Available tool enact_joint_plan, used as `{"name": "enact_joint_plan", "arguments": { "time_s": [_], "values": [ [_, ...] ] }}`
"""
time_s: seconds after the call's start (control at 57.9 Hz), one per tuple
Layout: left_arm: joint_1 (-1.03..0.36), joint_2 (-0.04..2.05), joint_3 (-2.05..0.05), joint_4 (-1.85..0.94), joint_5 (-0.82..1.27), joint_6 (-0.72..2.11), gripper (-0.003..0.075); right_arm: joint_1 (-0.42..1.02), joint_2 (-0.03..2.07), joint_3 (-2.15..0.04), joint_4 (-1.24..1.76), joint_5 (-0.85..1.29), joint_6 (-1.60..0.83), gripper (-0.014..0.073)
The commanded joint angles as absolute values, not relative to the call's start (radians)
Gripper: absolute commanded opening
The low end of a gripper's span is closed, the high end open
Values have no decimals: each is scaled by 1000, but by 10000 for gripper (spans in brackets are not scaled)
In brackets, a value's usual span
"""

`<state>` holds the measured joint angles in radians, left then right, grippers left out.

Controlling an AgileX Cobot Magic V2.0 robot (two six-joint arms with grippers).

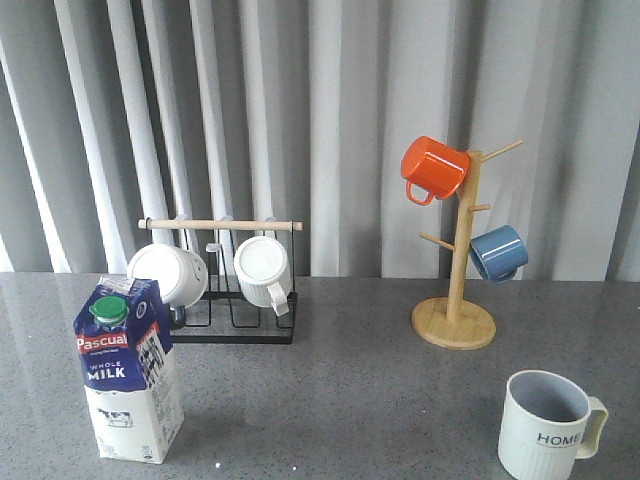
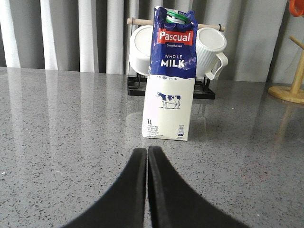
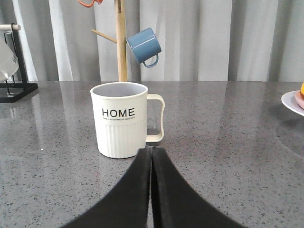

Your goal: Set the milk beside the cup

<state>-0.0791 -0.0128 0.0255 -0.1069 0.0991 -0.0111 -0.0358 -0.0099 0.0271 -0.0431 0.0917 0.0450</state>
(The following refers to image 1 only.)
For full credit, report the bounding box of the white round smiley mug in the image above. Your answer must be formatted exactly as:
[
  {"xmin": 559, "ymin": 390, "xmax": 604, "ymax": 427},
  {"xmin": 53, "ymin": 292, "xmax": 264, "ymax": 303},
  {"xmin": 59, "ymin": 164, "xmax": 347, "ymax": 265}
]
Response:
[{"xmin": 127, "ymin": 244, "xmax": 208, "ymax": 308}]

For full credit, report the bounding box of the white ribbed mug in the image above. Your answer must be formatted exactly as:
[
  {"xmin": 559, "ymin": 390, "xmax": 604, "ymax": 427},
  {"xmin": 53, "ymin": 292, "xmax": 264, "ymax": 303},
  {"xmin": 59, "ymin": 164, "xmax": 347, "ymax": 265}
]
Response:
[{"xmin": 234, "ymin": 236, "xmax": 292, "ymax": 316}]

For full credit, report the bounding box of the orange enamel mug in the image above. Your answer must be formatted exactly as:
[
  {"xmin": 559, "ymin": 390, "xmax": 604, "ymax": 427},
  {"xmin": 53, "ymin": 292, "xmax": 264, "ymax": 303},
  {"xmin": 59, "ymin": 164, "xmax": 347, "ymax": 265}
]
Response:
[{"xmin": 401, "ymin": 136, "xmax": 471, "ymax": 206}]

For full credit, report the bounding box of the black wire mug rack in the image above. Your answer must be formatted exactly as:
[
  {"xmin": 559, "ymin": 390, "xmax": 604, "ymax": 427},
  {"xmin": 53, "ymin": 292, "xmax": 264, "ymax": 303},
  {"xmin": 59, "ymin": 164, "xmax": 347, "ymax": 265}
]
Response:
[{"xmin": 138, "ymin": 218, "xmax": 302, "ymax": 345}]

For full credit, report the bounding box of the white HOME mug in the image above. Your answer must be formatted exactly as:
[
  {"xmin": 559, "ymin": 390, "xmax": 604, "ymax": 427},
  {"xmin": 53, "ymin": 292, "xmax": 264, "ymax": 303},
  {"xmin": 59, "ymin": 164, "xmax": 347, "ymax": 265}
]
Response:
[{"xmin": 498, "ymin": 370, "xmax": 609, "ymax": 479}]

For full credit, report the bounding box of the grey pleated curtain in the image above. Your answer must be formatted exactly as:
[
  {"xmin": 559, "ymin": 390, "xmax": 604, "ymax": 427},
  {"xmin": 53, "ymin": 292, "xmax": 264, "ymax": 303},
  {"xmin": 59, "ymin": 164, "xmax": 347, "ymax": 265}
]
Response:
[{"xmin": 1, "ymin": 1, "xmax": 639, "ymax": 281}]

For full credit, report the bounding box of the blue white milk carton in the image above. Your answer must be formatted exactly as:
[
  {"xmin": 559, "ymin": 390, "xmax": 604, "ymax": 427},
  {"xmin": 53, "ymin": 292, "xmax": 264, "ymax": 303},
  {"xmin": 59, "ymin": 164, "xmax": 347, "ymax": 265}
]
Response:
[{"xmin": 73, "ymin": 275, "xmax": 184, "ymax": 464}]

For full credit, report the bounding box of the blue enamel mug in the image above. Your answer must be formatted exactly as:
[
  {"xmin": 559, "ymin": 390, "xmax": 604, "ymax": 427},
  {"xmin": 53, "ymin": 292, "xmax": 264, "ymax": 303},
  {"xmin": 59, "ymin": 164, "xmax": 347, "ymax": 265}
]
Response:
[{"xmin": 469, "ymin": 225, "xmax": 529, "ymax": 283}]

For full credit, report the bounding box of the wooden mug tree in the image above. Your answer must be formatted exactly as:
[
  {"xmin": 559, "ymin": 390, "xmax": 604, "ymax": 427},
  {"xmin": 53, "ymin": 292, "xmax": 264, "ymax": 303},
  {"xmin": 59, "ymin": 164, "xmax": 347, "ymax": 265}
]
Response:
[{"xmin": 411, "ymin": 139, "xmax": 524, "ymax": 350}]

